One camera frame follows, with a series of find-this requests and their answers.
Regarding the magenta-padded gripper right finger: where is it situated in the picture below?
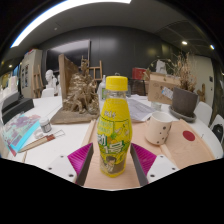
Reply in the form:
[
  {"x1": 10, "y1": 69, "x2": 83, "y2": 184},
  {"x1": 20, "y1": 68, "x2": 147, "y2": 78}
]
[{"x1": 129, "y1": 143, "x2": 179, "y2": 187}]

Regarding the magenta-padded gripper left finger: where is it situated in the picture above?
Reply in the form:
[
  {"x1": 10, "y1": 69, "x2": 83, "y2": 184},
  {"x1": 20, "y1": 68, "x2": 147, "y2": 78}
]
[{"x1": 46, "y1": 142, "x2": 95, "y2": 187}]

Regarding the yellow drink bottle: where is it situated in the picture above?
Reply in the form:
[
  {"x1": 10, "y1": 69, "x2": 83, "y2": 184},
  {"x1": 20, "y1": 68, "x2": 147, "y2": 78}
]
[{"x1": 96, "y1": 75, "x2": 133, "y2": 178}]

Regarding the small paint jar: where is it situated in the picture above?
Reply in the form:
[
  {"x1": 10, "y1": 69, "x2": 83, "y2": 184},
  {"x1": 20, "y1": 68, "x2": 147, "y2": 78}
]
[{"x1": 39, "y1": 117, "x2": 53, "y2": 134}]

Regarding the light plywood sheet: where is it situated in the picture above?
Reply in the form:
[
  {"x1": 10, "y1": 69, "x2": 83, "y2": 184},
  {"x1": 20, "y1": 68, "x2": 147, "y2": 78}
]
[{"x1": 81, "y1": 118, "x2": 216, "y2": 191}]

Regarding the printed newspaper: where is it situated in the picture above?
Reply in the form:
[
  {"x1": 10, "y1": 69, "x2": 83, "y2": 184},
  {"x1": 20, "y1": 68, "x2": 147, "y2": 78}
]
[{"x1": 126, "y1": 94, "x2": 156, "y2": 123}]

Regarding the flat round red coaster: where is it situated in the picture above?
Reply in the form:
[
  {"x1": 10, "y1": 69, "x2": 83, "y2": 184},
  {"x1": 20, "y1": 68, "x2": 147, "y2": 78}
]
[{"x1": 182, "y1": 130, "x2": 197, "y2": 142}]

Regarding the small glass jar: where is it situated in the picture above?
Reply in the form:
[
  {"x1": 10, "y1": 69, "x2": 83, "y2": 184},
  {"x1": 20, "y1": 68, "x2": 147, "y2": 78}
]
[{"x1": 150, "y1": 100, "x2": 163, "y2": 112}]

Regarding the grey plant saucer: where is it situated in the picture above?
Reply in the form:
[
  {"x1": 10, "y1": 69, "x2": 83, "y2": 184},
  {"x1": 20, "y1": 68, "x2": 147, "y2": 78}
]
[{"x1": 168, "y1": 105, "x2": 198, "y2": 123}]

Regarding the brown rocky sculpture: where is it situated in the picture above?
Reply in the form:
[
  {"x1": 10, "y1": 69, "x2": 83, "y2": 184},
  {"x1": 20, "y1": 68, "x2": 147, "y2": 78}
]
[{"x1": 49, "y1": 53, "x2": 101, "y2": 125}]

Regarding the colourful picture book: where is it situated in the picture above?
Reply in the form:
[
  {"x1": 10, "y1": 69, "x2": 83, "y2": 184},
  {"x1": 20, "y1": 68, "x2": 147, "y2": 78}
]
[{"x1": 2, "y1": 112, "x2": 42, "y2": 157}]

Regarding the dried plant in grey pot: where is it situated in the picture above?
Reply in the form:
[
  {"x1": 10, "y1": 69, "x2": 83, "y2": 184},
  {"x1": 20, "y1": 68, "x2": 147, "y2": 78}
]
[{"x1": 171, "y1": 53, "x2": 200, "y2": 118}]

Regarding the clear spray bottle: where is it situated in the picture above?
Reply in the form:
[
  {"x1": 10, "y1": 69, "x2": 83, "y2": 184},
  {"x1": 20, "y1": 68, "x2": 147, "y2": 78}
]
[{"x1": 97, "y1": 74, "x2": 108, "y2": 101}]

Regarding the cardboard box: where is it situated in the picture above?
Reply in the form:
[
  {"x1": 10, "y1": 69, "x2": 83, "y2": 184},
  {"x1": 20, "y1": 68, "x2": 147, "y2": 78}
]
[{"x1": 147, "y1": 72, "x2": 181, "y2": 106}]

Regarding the black case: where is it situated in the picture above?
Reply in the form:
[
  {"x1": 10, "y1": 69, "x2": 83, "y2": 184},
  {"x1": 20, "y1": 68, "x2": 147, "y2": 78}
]
[{"x1": 1, "y1": 97, "x2": 35, "y2": 124}]

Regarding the black backpack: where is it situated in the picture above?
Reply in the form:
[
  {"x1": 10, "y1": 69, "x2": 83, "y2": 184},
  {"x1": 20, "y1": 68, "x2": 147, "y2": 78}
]
[{"x1": 212, "y1": 123, "x2": 224, "y2": 141}]

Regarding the white plaster bust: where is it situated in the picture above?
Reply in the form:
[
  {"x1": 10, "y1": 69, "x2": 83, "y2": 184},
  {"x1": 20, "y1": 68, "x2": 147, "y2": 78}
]
[{"x1": 44, "y1": 69, "x2": 58, "y2": 90}]

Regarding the red box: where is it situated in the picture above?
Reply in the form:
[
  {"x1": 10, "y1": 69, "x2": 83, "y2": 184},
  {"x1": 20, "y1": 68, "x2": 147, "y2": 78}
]
[{"x1": 131, "y1": 67, "x2": 148, "y2": 81}]

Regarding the wooden easel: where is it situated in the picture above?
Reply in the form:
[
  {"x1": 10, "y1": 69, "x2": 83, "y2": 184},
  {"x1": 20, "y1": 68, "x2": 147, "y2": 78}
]
[{"x1": 80, "y1": 54, "x2": 104, "y2": 82}]

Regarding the wooden figure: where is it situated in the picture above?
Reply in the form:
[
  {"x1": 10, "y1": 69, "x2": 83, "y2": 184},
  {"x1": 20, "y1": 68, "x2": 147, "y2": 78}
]
[{"x1": 196, "y1": 83, "x2": 207, "y2": 103}]

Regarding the cream dotted mug, brown handle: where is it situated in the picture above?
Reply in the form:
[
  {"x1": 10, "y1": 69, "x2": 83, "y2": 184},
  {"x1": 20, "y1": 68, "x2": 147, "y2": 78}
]
[{"x1": 144, "y1": 110, "x2": 174, "y2": 146}]

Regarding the black wire basket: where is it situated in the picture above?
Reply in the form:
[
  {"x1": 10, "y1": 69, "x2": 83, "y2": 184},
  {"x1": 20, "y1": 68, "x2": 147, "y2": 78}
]
[{"x1": 128, "y1": 78, "x2": 148, "y2": 97}]

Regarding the dark wall screen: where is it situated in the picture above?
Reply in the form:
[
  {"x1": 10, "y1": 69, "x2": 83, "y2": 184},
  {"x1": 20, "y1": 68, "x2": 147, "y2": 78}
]
[{"x1": 45, "y1": 39, "x2": 92, "y2": 73}]

